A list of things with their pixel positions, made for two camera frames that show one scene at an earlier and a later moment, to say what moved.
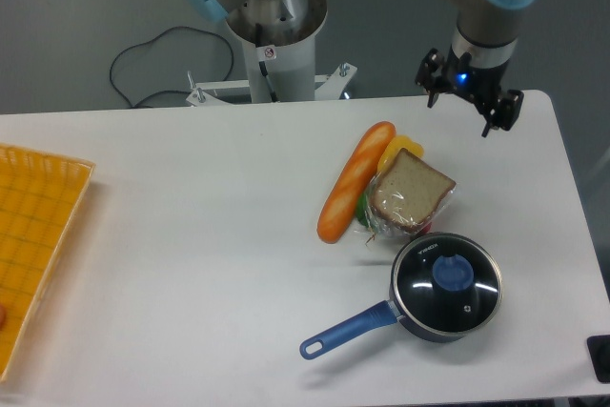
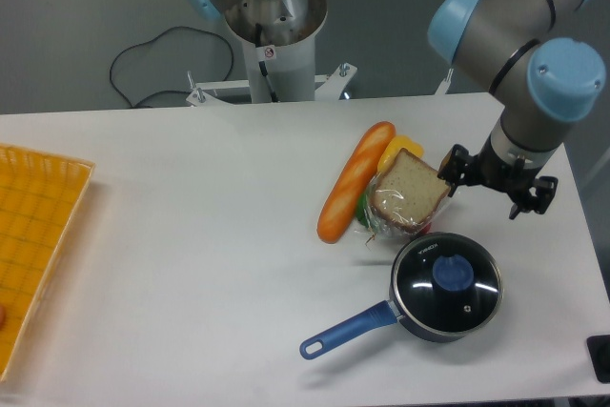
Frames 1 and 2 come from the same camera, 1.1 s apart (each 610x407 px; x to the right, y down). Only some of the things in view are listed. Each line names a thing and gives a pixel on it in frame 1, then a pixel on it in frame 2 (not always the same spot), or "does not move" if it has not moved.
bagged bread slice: x=407 y=194 does not move
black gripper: x=482 y=85 to x=486 y=169
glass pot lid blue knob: x=447 y=283 does not move
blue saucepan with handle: x=446 y=287 does not move
